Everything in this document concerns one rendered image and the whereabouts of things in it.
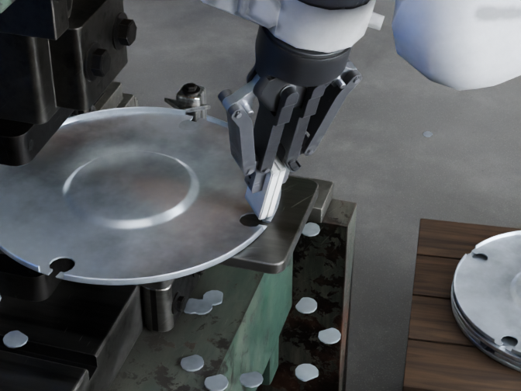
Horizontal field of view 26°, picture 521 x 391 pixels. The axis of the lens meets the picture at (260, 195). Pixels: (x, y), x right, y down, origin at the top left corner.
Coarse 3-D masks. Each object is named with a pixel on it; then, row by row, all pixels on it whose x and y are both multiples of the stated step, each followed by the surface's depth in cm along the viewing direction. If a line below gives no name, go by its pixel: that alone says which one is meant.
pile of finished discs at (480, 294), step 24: (504, 240) 169; (480, 264) 164; (504, 264) 164; (456, 288) 160; (480, 288) 160; (504, 288) 160; (456, 312) 157; (480, 312) 155; (504, 312) 155; (480, 336) 152; (504, 336) 152; (504, 360) 151
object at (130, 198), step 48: (48, 144) 116; (96, 144) 116; (144, 144) 116; (192, 144) 116; (0, 192) 109; (48, 192) 109; (96, 192) 108; (144, 192) 108; (192, 192) 108; (240, 192) 109; (0, 240) 102; (48, 240) 102; (96, 240) 102; (144, 240) 102; (192, 240) 102; (240, 240) 102
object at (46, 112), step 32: (96, 0) 99; (64, 32) 95; (96, 32) 98; (128, 32) 102; (0, 64) 96; (32, 64) 95; (64, 64) 97; (96, 64) 97; (0, 96) 98; (32, 96) 97; (64, 96) 99; (96, 96) 100
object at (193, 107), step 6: (168, 102) 122; (174, 102) 121; (180, 102) 121; (186, 102) 121; (174, 108) 121; (180, 108) 120; (186, 108) 120; (192, 108) 120; (198, 108) 121; (204, 108) 121; (210, 108) 121
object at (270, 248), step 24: (288, 192) 109; (312, 192) 109; (288, 216) 106; (264, 240) 103; (288, 240) 103; (240, 264) 101; (264, 264) 100; (144, 288) 109; (168, 288) 109; (192, 288) 117; (144, 312) 112; (168, 312) 111
